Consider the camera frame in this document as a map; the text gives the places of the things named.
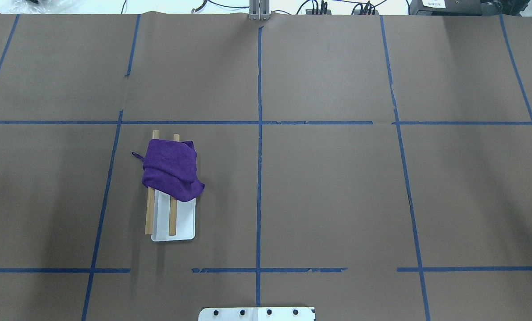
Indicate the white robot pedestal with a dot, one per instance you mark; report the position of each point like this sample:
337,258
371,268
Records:
258,314

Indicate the purple towel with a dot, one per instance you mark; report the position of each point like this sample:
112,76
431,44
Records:
171,167

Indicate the black monitor stand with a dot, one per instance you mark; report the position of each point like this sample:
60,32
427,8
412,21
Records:
466,7

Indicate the aluminium frame post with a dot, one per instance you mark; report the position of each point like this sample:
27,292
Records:
259,10

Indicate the white wooden towel rack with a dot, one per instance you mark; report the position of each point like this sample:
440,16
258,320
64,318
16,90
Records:
166,218

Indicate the orange black connector board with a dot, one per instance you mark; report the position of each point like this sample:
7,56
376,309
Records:
318,8

